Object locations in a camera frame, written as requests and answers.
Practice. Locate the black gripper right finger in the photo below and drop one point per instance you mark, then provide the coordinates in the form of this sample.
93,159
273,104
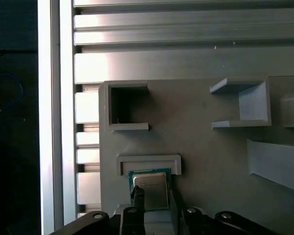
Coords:
193,220

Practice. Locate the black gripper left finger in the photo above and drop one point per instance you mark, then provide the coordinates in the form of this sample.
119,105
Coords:
138,220

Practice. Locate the CPU with silver top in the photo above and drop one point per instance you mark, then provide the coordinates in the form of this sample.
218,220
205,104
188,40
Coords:
154,191

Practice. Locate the grey parts rack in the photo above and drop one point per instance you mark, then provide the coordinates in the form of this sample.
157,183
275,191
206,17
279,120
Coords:
198,147

